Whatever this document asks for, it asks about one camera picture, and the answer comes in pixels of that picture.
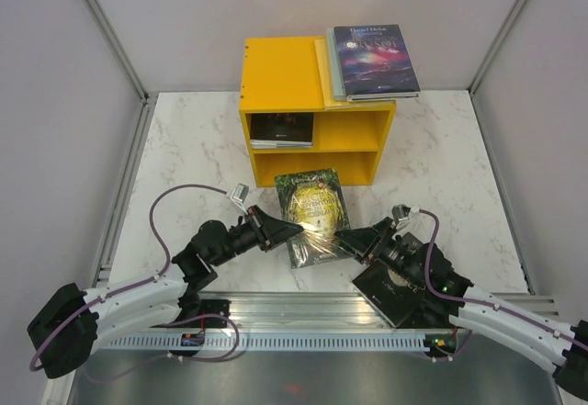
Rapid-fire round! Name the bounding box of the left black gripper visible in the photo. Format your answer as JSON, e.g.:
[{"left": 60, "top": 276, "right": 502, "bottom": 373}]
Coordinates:
[{"left": 212, "top": 203, "right": 303, "bottom": 266}]

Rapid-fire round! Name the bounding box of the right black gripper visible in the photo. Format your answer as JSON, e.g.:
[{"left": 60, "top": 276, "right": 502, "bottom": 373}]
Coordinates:
[{"left": 332, "top": 216, "right": 422, "bottom": 287}]

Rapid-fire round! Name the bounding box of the green forest cover book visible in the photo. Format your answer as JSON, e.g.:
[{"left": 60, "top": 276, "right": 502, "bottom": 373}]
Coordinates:
[{"left": 275, "top": 168, "right": 350, "bottom": 269}]

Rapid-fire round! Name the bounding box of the black Moon and Sixpence book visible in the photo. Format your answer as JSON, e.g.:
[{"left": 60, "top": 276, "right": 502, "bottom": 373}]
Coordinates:
[{"left": 352, "top": 263, "right": 426, "bottom": 328}]

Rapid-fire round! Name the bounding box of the teal Jules Verne book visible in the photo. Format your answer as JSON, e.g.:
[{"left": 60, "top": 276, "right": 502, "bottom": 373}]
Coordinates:
[{"left": 250, "top": 138, "right": 314, "bottom": 147}]

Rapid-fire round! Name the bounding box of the light blue O S book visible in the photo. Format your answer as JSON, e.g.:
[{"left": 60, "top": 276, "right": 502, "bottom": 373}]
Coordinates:
[{"left": 250, "top": 141, "right": 314, "bottom": 150}]

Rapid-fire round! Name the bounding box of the dark Wuthering Heights book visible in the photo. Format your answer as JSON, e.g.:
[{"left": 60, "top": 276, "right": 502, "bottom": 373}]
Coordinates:
[{"left": 250, "top": 113, "right": 314, "bottom": 147}]

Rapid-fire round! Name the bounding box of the grey G book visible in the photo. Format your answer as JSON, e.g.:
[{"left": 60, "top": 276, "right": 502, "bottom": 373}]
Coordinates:
[{"left": 326, "top": 28, "right": 348, "bottom": 101}]

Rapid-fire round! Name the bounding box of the purple Robinson Crusoe book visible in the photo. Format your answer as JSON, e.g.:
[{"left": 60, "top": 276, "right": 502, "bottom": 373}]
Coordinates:
[{"left": 333, "top": 24, "right": 420, "bottom": 102}]

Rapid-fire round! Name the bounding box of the yellow L book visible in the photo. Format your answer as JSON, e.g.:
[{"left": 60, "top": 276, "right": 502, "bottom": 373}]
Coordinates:
[{"left": 314, "top": 38, "right": 361, "bottom": 110}]

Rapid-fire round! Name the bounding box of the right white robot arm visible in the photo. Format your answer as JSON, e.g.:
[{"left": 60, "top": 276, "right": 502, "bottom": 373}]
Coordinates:
[{"left": 335, "top": 218, "right": 587, "bottom": 399}]

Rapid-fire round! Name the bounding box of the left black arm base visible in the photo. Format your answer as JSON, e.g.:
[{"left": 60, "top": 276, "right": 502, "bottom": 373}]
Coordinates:
[{"left": 175, "top": 295, "right": 231, "bottom": 330}]

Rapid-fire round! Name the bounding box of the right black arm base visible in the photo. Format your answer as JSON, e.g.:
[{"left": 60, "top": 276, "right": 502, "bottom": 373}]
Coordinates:
[{"left": 397, "top": 306, "right": 454, "bottom": 330}]

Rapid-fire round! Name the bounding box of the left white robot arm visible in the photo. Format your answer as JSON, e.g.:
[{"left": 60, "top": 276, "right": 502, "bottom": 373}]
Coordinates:
[{"left": 27, "top": 206, "right": 303, "bottom": 379}]

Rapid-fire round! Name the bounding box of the yellow wooden shelf box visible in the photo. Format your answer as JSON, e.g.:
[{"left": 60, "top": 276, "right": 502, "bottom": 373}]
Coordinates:
[{"left": 239, "top": 36, "right": 396, "bottom": 187}]

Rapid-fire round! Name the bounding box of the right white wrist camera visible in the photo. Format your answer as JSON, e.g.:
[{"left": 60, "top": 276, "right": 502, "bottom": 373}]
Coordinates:
[{"left": 391, "top": 204, "right": 420, "bottom": 231}]

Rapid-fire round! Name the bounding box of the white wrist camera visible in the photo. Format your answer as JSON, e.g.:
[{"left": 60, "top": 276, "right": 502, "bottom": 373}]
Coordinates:
[
  {"left": 391, "top": 204, "right": 420, "bottom": 231},
  {"left": 229, "top": 183, "right": 249, "bottom": 212}
]

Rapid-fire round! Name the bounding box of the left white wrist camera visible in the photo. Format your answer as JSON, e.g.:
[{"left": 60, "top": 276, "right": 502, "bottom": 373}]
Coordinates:
[{"left": 229, "top": 183, "right": 249, "bottom": 212}]

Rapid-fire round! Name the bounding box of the aluminium front rail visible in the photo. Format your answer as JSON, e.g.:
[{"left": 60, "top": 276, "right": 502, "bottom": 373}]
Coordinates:
[{"left": 63, "top": 292, "right": 565, "bottom": 332}]

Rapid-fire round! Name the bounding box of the slotted white cable duct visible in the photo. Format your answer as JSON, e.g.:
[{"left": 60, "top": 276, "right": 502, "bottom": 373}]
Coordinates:
[{"left": 106, "top": 332, "right": 429, "bottom": 352}]

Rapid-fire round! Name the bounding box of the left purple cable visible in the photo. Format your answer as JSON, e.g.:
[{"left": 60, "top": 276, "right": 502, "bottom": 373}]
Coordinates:
[{"left": 29, "top": 183, "right": 240, "bottom": 386}]

